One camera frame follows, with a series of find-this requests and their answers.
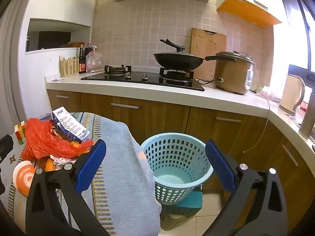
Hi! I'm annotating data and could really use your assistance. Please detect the woven utensil basket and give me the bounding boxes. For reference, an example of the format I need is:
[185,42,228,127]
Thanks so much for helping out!
[59,56,80,78]

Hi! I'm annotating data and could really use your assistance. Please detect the black power cable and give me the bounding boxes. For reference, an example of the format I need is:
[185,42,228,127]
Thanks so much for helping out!
[196,77,224,85]

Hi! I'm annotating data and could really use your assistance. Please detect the light blue trash basket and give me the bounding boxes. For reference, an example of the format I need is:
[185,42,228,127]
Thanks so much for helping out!
[141,133,214,206]

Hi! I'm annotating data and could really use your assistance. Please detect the dark soy sauce bottle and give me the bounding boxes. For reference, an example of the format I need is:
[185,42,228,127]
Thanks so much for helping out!
[79,44,86,74]

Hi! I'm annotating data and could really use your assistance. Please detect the orange wall cabinet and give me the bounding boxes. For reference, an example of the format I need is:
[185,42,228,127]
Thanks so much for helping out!
[216,0,286,28]

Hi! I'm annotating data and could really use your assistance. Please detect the wooden cutting board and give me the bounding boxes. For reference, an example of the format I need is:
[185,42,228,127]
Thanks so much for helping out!
[191,28,227,80]

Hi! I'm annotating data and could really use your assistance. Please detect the orange peel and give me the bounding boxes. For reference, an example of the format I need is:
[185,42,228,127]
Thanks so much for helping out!
[45,158,56,172]

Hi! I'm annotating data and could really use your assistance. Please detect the teal plastic stool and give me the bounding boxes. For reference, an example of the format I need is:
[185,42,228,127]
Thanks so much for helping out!
[160,186,202,231]

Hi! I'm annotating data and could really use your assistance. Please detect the polka dot paper scrap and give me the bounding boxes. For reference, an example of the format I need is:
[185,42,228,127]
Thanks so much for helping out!
[50,155,76,170]

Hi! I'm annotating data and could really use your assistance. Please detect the wooden base cabinets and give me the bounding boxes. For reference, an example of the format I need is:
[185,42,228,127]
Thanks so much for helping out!
[47,89,314,235]

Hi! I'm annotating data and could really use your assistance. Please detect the brown rice cooker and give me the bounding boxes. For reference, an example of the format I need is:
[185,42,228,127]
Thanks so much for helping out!
[214,51,255,95]

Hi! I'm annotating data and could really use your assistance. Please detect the cream electric kettle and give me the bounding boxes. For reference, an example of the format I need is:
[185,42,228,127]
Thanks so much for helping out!
[279,74,305,116]

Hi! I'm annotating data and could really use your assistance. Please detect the black gas stove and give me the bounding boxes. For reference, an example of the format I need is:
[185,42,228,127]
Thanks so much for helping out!
[81,65,205,91]

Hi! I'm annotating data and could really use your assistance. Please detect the rubik's cube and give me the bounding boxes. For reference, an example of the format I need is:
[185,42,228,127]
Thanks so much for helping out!
[14,121,26,145]

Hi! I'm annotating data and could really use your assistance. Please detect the blue white milk carton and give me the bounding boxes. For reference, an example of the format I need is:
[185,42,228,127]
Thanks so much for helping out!
[52,107,90,143]

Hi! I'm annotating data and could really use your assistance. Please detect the pan lid with handle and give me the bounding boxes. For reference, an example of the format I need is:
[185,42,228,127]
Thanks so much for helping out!
[154,39,194,59]

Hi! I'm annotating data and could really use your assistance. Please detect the orange white paper cup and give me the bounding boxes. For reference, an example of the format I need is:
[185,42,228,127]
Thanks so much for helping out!
[12,160,35,197]

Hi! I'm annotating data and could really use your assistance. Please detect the black frying pan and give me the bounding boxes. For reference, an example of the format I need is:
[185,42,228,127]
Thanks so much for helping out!
[154,53,235,72]

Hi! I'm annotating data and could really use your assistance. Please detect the red plastic bag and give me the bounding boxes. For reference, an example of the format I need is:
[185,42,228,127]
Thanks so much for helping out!
[21,118,94,161]

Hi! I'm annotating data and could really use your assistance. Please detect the clear plastic bag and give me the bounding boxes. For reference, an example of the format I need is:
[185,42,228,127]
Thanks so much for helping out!
[86,50,105,73]

